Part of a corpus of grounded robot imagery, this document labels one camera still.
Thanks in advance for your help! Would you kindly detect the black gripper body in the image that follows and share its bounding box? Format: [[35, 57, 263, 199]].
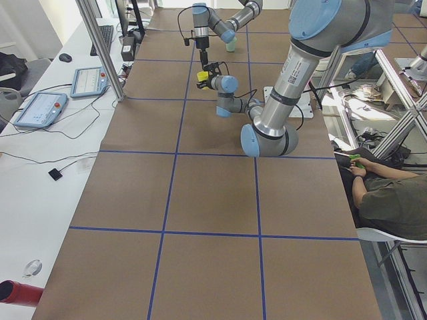
[[183, 29, 209, 50], [196, 62, 222, 89]]

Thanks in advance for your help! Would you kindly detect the yellow plastic cup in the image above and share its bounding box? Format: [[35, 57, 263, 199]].
[[197, 71, 209, 82]]

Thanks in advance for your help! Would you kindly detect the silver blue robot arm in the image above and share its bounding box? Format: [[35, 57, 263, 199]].
[[193, 0, 395, 157], [177, 0, 263, 71]]

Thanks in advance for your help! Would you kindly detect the green plastic cup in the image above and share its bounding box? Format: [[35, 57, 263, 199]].
[[226, 37, 237, 53]]

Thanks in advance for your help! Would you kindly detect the black monitor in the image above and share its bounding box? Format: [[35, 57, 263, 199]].
[[115, 0, 145, 38]]

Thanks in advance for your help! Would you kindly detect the black box with label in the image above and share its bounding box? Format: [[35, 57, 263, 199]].
[[121, 36, 135, 61]]

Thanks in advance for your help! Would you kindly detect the black keyboard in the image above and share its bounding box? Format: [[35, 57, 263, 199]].
[[89, 25, 114, 56]]

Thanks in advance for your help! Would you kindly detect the far teach pendant tablet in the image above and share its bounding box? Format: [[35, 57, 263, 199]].
[[70, 67, 109, 99]]

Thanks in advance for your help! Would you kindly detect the teach pendant tablet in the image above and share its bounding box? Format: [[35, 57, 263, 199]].
[[13, 91, 68, 129], [70, 67, 109, 99]]

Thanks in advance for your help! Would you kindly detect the black computer mouse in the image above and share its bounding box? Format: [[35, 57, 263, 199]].
[[59, 53, 73, 63]]

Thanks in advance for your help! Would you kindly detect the near teach pendant tablet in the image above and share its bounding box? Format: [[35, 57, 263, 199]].
[[13, 91, 68, 129]]

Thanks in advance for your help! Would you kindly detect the small black square pad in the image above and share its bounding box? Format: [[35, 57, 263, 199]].
[[48, 168, 63, 181]]

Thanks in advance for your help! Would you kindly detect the seated person in green shirt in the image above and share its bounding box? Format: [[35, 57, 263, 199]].
[[334, 148, 426, 241]]

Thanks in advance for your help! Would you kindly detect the red cylinder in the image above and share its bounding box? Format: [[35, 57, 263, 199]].
[[1, 280, 44, 307]]

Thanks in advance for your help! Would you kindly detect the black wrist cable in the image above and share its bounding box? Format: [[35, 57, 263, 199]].
[[220, 61, 305, 131]]

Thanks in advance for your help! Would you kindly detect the aluminium frame post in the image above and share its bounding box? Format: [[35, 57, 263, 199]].
[[75, 0, 125, 102]]

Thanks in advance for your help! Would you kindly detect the green handled tool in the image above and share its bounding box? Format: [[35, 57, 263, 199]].
[[334, 151, 367, 169]]

